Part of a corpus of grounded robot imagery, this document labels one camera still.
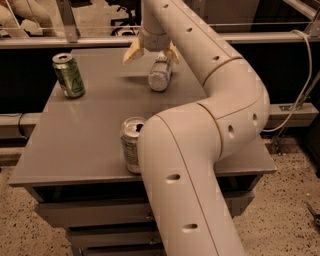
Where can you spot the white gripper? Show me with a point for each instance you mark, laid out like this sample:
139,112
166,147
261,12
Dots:
156,42

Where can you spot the clear plastic water bottle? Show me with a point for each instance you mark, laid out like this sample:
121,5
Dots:
160,74

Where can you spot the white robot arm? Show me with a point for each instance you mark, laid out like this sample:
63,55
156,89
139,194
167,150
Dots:
178,147

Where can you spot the black office chair base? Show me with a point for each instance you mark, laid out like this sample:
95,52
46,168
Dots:
133,19

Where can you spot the white green soda can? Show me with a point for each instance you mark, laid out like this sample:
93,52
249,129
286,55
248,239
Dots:
130,131

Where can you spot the seated person legs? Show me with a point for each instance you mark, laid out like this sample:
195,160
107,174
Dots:
26,9

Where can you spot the grey drawer cabinet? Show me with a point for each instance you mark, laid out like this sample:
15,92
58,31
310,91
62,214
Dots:
75,150

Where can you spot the top grey drawer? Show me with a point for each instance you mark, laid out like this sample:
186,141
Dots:
122,208

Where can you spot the grey drawer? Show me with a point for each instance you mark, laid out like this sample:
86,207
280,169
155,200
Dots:
143,235
122,208
139,250

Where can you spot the middle grey drawer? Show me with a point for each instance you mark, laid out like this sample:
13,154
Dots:
143,235

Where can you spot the bottom grey drawer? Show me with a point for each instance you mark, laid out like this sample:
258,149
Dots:
139,250

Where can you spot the metal guard rail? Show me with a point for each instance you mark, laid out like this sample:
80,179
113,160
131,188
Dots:
237,21

